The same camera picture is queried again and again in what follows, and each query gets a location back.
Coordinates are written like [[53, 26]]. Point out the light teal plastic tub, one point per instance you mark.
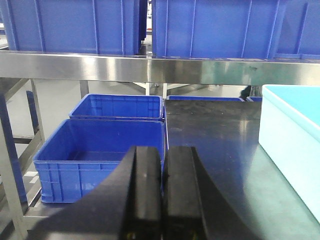
[[289, 132]]

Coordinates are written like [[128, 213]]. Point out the blue crate upper right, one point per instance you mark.
[[243, 29]]

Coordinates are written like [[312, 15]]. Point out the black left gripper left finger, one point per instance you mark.
[[124, 206]]

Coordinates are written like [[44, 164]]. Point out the steel shelf rail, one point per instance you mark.
[[142, 69]]

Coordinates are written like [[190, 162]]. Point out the blue crate far floor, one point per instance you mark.
[[119, 107]]

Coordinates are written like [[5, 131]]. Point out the blue crate near floor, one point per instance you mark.
[[81, 153]]

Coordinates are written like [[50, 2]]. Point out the steel shelf frame leg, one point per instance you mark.
[[16, 154]]

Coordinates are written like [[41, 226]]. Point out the blue crate floor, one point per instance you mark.
[[119, 107], [81, 153]]

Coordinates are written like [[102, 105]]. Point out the blue crate upper middle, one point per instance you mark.
[[112, 27]]

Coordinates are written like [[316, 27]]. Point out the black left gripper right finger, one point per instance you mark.
[[193, 207]]

